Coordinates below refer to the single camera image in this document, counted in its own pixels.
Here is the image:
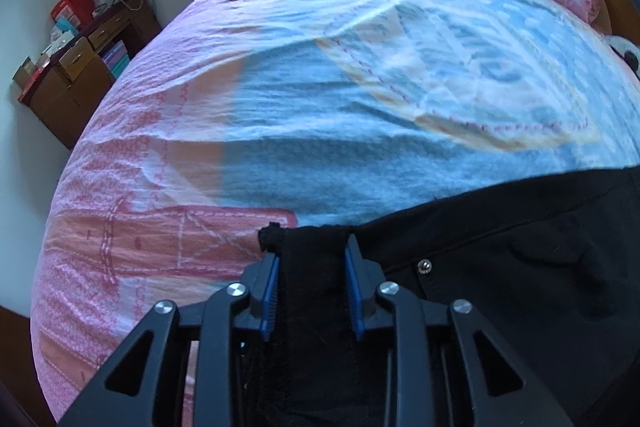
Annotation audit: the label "black pants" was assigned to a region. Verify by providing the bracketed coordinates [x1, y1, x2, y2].
[245, 168, 639, 426]

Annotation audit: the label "pink and blue bed sheet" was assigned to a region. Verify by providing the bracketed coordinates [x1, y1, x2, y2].
[30, 0, 639, 417]

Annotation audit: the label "brown wooden desk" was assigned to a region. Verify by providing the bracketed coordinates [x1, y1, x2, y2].
[18, 0, 162, 150]

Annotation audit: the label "stacked books in desk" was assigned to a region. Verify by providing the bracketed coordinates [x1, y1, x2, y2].
[101, 40, 130, 79]

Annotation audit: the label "cardboard box on desk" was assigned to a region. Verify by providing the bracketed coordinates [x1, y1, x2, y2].
[13, 55, 50, 91]

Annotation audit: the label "black and white pillow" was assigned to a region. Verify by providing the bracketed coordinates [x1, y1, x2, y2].
[604, 36, 640, 78]

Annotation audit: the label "red gift bag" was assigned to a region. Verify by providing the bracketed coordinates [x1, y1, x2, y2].
[50, 0, 96, 29]

